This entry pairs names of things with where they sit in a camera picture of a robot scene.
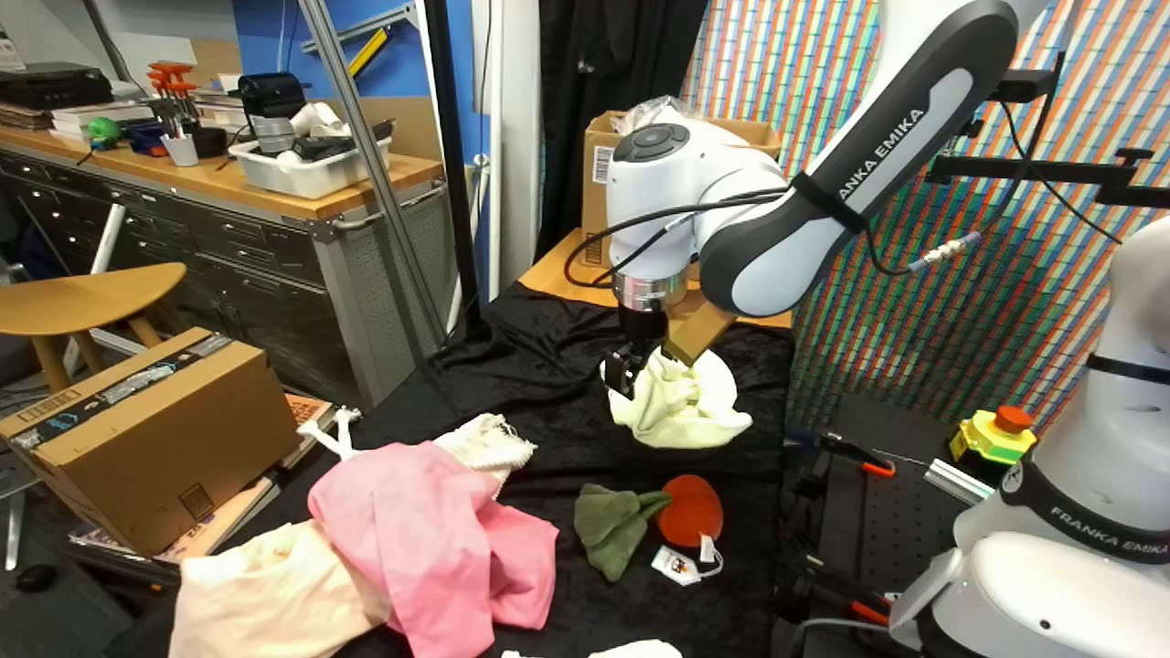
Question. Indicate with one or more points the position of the white plastic bin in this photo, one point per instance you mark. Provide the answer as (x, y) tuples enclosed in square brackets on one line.
[(297, 176)]

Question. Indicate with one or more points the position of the yellow red emergency button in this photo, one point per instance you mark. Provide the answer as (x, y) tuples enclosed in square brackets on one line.
[(998, 437)]

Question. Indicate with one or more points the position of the black table cloth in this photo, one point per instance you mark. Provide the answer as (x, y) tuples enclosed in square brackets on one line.
[(536, 360)]

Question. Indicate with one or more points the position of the white cloth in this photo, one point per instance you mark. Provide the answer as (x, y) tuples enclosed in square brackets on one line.
[(637, 648)]

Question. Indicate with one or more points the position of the wooden stool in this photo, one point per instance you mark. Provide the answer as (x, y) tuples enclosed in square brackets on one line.
[(51, 308)]

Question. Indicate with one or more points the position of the cardboard box on floor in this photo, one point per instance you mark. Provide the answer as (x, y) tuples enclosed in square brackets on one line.
[(155, 445)]

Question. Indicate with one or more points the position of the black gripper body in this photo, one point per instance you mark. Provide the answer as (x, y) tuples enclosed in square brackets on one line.
[(640, 335)]

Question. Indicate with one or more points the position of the white knitted towel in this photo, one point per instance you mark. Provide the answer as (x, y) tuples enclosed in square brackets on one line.
[(489, 445)]

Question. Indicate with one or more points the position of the dark green cloth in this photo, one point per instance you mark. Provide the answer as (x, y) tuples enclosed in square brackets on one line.
[(612, 524)]

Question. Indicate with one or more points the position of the cream tote bag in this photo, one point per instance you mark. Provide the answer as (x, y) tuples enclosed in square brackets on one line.
[(284, 593)]

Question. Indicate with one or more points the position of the cardboard box behind robot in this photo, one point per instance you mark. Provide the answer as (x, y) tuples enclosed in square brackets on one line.
[(609, 159)]

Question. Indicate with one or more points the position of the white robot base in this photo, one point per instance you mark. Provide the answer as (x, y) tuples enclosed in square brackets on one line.
[(1070, 555)]

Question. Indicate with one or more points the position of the pink shirt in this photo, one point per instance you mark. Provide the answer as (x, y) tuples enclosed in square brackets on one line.
[(434, 543)]

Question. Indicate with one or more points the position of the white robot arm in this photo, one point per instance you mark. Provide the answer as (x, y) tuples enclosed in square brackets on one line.
[(764, 254)]

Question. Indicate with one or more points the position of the light green cloth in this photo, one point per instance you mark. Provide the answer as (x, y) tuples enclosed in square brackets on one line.
[(682, 407)]

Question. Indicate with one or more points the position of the wooden workbench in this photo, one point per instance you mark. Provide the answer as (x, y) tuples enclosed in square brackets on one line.
[(346, 296)]

